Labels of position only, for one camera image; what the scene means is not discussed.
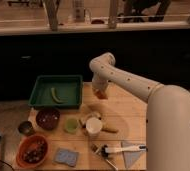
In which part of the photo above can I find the grey triangular cloth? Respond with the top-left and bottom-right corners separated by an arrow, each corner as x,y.
121,141 -> 146,169

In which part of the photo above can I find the small dark metal cup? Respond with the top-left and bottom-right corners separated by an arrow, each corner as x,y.
18,121 -> 35,136

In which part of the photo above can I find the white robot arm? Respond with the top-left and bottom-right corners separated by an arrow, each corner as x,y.
89,52 -> 190,171

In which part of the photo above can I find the yellow banana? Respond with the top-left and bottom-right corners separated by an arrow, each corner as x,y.
101,118 -> 118,133

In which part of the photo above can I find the orange bowl with food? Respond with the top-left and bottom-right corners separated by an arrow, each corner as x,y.
16,134 -> 48,169

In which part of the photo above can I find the green bean pod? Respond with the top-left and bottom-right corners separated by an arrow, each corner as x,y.
51,87 -> 63,103

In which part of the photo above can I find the dark brown bowl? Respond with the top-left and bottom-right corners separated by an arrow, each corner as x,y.
36,108 -> 60,131

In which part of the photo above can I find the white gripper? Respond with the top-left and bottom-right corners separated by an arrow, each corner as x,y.
92,75 -> 108,99

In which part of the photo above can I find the small brown block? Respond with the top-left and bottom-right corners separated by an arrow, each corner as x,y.
90,144 -> 99,153

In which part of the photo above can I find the orange red apple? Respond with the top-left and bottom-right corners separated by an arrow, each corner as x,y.
96,90 -> 103,99

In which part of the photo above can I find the blue sponge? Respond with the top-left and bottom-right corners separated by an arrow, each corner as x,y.
54,148 -> 79,167

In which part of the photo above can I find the small green cup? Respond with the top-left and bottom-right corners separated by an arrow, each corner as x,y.
64,118 -> 78,134

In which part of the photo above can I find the green plastic tray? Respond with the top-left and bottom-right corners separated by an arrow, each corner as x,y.
29,75 -> 83,109

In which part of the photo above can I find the white paper cup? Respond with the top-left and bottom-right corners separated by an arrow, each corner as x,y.
86,117 -> 103,136

